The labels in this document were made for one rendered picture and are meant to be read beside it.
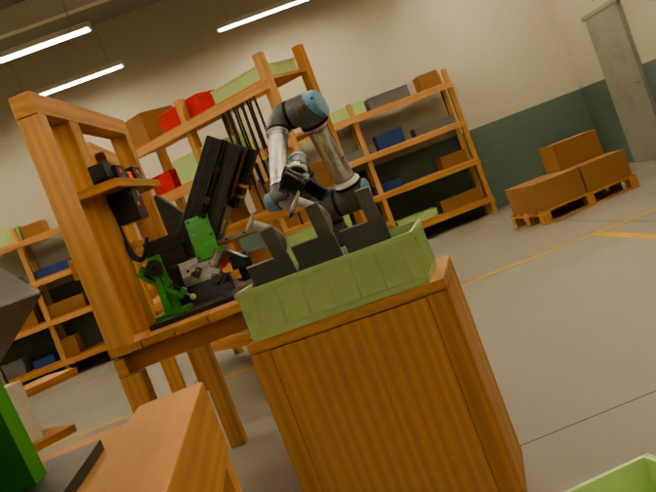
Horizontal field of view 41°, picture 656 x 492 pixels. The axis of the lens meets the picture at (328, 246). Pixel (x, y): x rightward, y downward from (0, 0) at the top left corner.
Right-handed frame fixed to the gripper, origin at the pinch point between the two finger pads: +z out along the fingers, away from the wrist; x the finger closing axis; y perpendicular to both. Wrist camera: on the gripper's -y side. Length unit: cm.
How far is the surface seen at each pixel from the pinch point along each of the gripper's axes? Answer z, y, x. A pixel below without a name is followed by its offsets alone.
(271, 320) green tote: 21.8, -4.7, -33.9
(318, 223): 6.0, -8.0, -2.7
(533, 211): -604, -312, -166
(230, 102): -383, 33, -105
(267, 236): 8.4, 5.7, -12.6
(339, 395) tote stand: 33, -33, -45
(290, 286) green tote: 19.1, -6.1, -21.3
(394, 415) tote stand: 38, -51, -42
